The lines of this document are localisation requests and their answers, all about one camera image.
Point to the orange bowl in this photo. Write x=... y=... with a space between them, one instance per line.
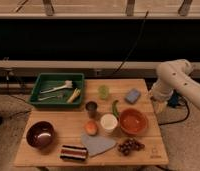
x=133 y=122

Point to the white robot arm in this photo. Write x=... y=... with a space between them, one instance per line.
x=174 y=75

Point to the green plastic cup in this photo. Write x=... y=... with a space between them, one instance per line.
x=103 y=92

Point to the dark metal cup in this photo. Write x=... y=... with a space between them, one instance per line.
x=91 y=108

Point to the green chili pepper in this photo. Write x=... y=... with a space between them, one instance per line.
x=114 y=109

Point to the white dish brush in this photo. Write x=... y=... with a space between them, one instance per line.
x=67 y=84

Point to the blue sponge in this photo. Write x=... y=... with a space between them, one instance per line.
x=132 y=96

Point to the white cup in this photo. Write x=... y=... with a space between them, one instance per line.
x=109 y=123

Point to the orange peach fruit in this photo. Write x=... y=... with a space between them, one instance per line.
x=91 y=128

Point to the metal fork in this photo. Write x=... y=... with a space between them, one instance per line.
x=50 y=97

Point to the green plastic tray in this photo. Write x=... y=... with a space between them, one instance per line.
x=58 y=90

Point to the grey blue cloth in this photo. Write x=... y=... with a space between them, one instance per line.
x=97 y=144

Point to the bunch of dark grapes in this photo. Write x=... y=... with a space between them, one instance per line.
x=128 y=145

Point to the blue power adapter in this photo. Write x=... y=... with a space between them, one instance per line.
x=174 y=100

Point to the dark brown bowl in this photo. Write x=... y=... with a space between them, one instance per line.
x=40 y=134

